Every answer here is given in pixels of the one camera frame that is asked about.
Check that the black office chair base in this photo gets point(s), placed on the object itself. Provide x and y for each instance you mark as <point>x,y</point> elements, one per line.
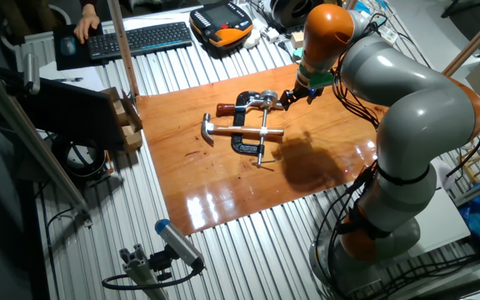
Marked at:
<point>461,6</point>

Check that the short aluminium profile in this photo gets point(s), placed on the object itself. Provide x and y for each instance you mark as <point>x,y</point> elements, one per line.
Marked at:
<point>140,271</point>

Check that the white rounded lump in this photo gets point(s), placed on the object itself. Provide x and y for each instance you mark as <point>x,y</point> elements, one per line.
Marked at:
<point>251,39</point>

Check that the person's bare hand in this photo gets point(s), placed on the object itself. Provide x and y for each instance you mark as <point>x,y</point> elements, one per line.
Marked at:
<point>86,23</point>

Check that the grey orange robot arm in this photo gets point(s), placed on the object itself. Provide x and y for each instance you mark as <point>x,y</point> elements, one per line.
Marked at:
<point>411,116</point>

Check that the black mouse pad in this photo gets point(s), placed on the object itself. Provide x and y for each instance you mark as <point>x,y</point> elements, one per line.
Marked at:
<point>63,62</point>

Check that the black C-clamp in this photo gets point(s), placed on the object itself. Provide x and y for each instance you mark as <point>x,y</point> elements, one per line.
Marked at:
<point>238,121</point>

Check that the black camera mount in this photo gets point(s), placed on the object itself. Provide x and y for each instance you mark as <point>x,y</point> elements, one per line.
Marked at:
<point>161,262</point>

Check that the white tape wrap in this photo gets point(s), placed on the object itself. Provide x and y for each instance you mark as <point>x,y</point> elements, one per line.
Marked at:
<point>265,131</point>

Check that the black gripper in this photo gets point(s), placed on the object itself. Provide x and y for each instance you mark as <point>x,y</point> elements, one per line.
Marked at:
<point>304,92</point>

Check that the white paper sheet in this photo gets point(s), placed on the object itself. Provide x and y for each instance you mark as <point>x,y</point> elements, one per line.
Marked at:
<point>77,85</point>

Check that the black filament spool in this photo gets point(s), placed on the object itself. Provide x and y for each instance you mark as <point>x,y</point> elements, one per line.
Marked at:
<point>290,14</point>

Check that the brown cardboard box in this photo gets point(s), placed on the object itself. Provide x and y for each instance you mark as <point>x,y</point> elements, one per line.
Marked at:
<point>133,114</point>

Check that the dark red sleeved forearm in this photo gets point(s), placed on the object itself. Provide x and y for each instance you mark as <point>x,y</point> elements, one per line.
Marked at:
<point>88,2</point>

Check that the black keyboard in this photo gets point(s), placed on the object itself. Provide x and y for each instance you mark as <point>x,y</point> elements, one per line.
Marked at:
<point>140,39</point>

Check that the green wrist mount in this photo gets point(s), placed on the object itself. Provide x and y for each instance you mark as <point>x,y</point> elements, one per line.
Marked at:
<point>313,77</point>

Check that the grey camera with blue cap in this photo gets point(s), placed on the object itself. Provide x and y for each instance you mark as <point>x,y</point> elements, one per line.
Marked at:
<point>177,241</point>

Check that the black orange teach pendant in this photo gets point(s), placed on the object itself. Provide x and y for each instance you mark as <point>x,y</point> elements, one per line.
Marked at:
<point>223,16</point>

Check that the wooden block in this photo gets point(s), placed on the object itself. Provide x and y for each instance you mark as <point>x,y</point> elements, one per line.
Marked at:
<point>132,139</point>
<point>120,112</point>

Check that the white plug adapter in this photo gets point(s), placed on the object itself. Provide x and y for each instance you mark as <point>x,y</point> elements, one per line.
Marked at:
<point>271,35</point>

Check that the wooden frame post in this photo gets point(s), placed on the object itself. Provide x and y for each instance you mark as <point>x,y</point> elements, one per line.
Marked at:
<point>121,41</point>
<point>350,3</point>
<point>473,41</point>

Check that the small wooden cube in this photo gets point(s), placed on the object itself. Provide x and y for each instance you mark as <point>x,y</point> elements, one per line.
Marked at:
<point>297,39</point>

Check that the black monitor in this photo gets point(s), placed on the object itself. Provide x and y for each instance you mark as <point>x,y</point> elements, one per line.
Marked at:
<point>69,112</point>

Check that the glossy orange wooden board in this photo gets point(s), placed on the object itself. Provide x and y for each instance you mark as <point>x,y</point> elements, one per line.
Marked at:
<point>206,187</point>

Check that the dark computer mouse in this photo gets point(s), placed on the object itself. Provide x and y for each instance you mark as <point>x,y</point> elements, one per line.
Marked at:
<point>68,45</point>

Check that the white flat box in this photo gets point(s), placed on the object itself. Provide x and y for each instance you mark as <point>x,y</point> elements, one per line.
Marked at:
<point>440,225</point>

